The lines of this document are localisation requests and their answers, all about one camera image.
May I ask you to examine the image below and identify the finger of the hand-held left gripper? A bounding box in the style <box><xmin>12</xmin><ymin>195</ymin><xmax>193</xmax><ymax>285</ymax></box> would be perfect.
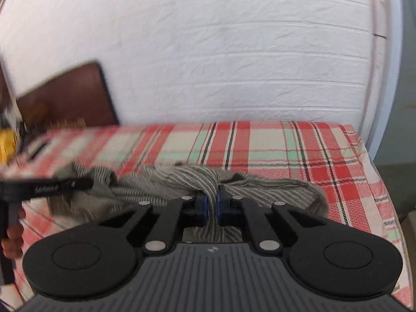
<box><xmin>63</xmin><ymin>177</ymin><xmax>94</xmax><ymax>193</ymax></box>

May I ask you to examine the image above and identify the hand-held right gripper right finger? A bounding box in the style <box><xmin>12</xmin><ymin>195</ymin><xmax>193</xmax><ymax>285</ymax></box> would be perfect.
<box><xmin>216</xmin><ymin>185</ymin><xmax>326</xmax><ymax>256</ymax></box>

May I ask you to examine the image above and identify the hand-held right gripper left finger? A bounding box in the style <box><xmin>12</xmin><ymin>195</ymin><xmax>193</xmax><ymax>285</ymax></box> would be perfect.
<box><xmin>98</xmin><ymin>193</ymin><xmax>209</xmax><ymax>256</ymax></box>

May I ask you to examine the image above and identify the olive striped shirt checked lining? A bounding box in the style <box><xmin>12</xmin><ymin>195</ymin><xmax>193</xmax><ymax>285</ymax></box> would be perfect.
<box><xmin>49</xmin><ymin>162</ymin><xmax>329</xmax><ymax>244</ymax></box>

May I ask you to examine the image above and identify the person's left hand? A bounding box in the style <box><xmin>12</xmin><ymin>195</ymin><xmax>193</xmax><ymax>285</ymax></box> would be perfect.
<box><xmin>2</xmin><ymin>209</ymin><xmax>27</xmax><ymax>261</ymax></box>

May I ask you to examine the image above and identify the black smartphone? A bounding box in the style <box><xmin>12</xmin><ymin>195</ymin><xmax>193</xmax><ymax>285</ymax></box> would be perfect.
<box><xmin>28</xmin><ymin>140</ymin><xmax>51</xmax><ymax>160</ymax></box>

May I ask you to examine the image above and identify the yellow cloth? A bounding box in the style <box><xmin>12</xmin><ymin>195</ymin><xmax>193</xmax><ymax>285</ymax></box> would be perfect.
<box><xmin>0</xmin><ymin>128</ymin><xmax>21</xmax><ymax>167</ymax></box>

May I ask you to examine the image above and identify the red green plaid bed sheet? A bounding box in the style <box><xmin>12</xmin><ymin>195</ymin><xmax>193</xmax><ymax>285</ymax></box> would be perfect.
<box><xmin>0</xmin><ymin>121</ymin><xmax>413</xmax><ymax>309</ymax></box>

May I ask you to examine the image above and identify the brown panel gold ornament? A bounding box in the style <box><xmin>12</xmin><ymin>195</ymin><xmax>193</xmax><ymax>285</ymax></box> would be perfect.
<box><xmin>16</xmin><ymin>60</ymin><xmax>120</xmax><ymax>131</ymax></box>

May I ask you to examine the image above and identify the white door frame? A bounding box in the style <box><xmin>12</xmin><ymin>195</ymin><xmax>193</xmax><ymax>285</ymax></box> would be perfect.
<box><xmin>357</xmin><ymin>0</ymin><xmax>414</xmax><ymax>157</ymax></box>

